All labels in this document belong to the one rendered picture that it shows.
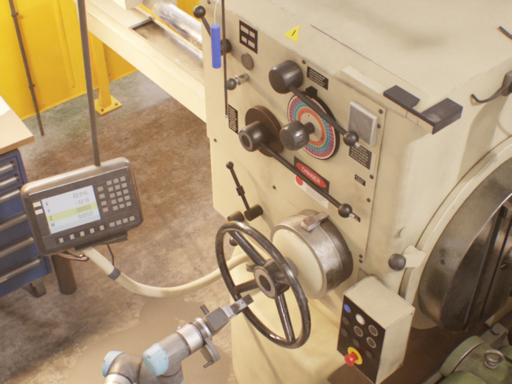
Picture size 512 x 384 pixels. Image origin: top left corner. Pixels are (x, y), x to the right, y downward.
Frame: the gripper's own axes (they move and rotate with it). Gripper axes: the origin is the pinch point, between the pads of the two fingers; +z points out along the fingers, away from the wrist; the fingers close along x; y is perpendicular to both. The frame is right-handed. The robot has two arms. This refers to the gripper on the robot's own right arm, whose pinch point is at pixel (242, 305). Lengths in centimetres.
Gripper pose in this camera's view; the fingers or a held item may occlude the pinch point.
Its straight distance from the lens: 218.4
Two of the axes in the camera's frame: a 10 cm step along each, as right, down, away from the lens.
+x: -2.9, 4.1, 8.6
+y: -5.7, -8.0, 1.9
